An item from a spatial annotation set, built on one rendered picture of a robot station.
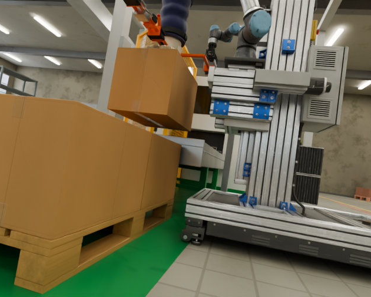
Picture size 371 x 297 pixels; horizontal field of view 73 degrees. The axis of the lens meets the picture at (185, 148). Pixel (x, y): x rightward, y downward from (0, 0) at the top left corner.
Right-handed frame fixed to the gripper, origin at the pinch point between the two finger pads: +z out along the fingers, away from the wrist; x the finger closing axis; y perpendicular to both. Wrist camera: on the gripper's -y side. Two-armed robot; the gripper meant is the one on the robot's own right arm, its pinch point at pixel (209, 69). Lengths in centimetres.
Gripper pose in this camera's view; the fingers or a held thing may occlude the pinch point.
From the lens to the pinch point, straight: 216.9
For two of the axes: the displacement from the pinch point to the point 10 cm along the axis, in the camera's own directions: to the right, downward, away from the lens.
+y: -2.5, -0.8, -9.6
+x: 9.6, 1.2, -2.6
